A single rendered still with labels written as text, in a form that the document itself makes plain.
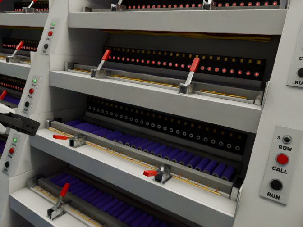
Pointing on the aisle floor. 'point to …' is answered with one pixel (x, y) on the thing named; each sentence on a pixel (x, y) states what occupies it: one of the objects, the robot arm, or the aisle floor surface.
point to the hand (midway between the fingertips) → (23, 124)
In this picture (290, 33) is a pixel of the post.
